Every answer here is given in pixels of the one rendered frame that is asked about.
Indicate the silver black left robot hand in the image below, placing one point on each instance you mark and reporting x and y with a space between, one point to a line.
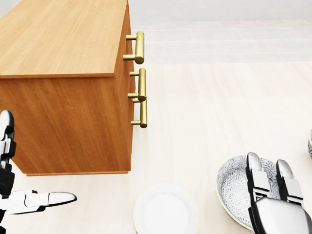
29 201

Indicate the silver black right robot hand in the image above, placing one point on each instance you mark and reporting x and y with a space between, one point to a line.
278 212

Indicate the wooden cabinet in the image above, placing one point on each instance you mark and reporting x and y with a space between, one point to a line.
61 97

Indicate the white plate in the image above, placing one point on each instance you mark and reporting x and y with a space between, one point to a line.
166 209

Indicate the grey patterned bowl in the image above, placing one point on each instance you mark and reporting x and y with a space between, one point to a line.
310 143
231 187

